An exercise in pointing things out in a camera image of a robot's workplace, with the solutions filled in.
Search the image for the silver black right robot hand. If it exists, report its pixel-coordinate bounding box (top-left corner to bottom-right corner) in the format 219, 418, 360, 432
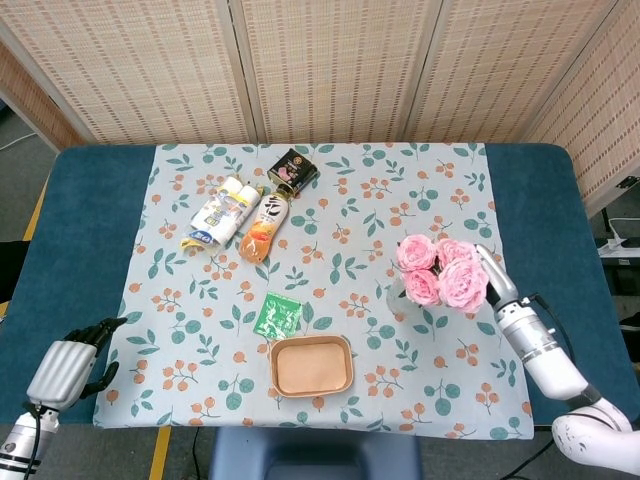
474, 243, 531, 311

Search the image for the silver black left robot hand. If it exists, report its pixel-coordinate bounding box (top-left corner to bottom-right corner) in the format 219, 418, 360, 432
27, 315, 129, 409

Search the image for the pink rose bouquet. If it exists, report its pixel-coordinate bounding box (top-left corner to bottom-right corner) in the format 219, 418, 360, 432
396, 234, 490, 315

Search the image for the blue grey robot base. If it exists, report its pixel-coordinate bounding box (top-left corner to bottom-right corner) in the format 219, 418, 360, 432
208, 427, 424, 480

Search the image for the textured clear glass vase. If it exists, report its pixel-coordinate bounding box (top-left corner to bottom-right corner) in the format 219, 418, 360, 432
385, 277, 426, 317

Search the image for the black fabric object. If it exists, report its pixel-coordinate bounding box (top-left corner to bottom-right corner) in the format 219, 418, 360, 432
0, 239, 32, 304

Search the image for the teal table cover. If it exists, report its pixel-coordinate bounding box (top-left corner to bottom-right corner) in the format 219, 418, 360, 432
0, 143, 640, 441

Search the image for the floral leaf and fruit tablecloth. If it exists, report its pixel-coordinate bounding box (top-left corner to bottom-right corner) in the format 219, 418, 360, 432
92, 142, 535, 441

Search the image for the woven bamboo screen panel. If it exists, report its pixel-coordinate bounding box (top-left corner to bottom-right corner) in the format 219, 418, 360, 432
229, 0, 444, 145
404, 0, 631, 145
524, 0, 640, 216
0, 0, 251, 146
0, 39, 86, 151

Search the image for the brown paper tray box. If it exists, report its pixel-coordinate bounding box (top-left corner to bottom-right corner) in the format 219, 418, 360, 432
268, 334, 356, 400

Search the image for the white wrapped roll package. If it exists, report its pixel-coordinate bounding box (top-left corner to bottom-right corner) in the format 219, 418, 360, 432
180, 174, 262, 259

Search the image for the green tea sachet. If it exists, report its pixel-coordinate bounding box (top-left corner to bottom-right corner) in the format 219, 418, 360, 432
253, 292, 304, 339

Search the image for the orange juice bottle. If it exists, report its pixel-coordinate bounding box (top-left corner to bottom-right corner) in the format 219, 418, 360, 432
238, 183, 294, 265

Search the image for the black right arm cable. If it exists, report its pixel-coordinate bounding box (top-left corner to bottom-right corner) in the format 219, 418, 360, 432
519, 293, 576, 361

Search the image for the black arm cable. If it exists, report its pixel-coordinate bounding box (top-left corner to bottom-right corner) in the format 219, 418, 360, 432
22, 399, 44, 480
519, 293, 576, 361

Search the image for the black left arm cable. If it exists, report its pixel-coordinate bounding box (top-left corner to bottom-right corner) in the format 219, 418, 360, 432
22, 399, 44, 480

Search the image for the white power cable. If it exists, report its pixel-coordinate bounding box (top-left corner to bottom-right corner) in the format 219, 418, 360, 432
602, 209, 640, 241

